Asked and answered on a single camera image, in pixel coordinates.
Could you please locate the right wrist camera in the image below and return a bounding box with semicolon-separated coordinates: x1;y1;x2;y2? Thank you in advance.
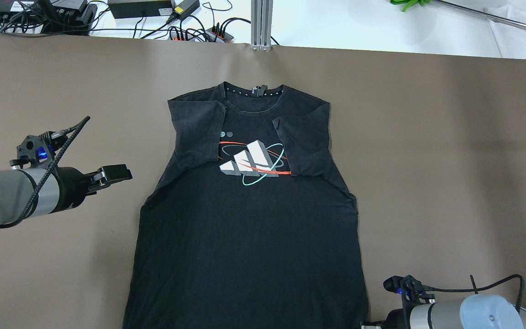
383;275;436;306

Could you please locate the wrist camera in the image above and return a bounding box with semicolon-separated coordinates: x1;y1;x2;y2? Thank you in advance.
383;275;436;306
9;130;68;170

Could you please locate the power strip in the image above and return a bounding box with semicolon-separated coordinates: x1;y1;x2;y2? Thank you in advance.
166;27;235;43

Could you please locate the black printed t-shirt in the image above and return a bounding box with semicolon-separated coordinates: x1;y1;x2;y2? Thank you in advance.
122;82;369;329

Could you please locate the aluminium frame post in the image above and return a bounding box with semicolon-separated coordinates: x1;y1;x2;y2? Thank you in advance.
250;0;273;52

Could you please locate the metal rod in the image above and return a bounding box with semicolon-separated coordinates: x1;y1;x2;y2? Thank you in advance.
431;0;526;31

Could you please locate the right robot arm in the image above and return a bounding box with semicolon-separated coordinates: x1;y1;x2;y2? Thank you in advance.
359;294;526;329

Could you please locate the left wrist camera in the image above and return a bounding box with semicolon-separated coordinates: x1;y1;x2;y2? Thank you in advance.
9;130;68;170

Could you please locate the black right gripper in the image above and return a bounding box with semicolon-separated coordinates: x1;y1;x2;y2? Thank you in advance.
361;309;412;329

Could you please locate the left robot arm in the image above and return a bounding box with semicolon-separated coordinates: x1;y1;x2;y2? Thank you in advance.
0;164;133;228

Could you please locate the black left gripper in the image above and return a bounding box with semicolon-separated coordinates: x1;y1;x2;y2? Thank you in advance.
56;164;133;212

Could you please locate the black computer box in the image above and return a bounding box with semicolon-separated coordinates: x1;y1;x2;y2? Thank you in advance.
0;0;98;35

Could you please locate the green object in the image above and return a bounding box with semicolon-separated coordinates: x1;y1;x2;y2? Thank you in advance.
389;0;431;12

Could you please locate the black power adapter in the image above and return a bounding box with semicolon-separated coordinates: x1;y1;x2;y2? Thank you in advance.
107;0;175;19

